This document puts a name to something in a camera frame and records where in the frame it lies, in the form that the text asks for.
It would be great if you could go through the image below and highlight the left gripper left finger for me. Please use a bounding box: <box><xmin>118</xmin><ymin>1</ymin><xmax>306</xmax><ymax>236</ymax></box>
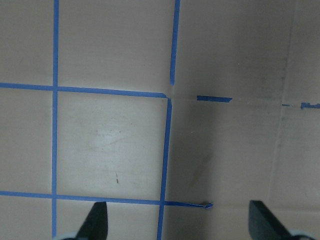
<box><xmin>74</xmin><ymin>202</ymin><xmax>108</xmax><ymax>240</ymax></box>

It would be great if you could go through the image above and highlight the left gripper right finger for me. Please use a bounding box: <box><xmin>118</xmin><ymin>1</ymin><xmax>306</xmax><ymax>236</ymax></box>
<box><xmin>248</xmin><ymin>200</ymin><xmax>293</xmax><ymax>240</ymax></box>

